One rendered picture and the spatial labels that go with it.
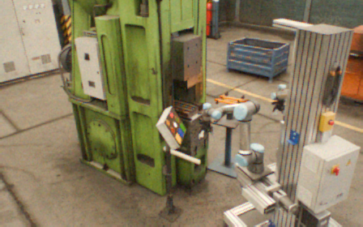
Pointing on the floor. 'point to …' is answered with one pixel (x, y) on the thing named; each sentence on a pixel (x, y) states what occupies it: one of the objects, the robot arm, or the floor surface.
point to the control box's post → (169, 175)
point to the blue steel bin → (258, 56)
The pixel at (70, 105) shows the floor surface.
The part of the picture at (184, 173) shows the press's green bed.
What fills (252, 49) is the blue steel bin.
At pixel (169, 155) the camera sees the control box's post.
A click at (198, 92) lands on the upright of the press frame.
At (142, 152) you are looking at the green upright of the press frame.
